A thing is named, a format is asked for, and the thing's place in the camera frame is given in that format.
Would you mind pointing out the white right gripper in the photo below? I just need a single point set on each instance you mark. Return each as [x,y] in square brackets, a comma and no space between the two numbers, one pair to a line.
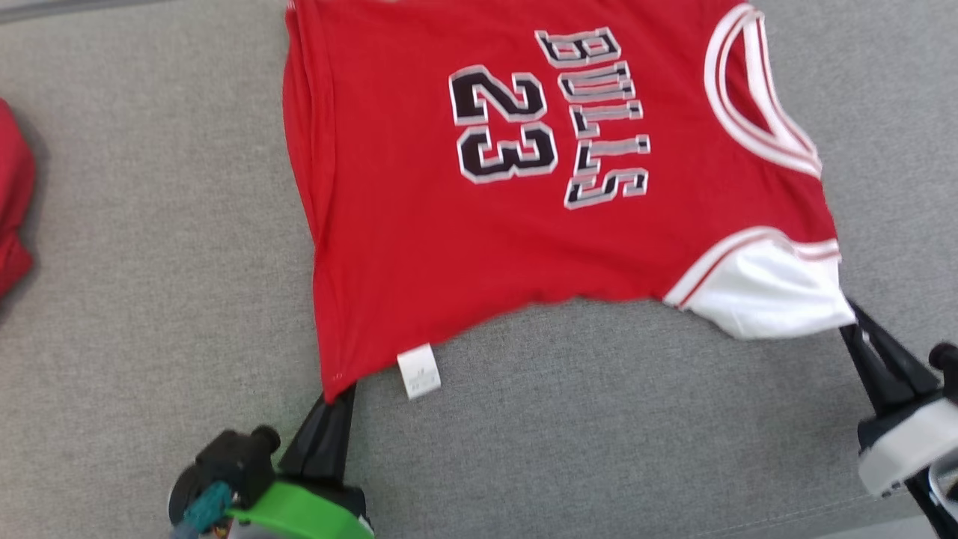
[913,449]

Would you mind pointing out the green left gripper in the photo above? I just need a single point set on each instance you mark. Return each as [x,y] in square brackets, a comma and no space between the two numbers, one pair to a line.
[299,513]

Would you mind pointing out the red Bulls 23 jersey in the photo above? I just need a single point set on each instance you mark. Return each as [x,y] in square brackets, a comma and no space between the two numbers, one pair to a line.
[449,247]

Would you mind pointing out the grey fabric sofa cushion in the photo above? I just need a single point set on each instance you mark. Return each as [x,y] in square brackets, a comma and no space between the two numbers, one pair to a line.
[150,299]

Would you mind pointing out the plain red garment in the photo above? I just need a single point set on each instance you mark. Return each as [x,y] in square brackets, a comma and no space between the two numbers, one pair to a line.
[15,195]

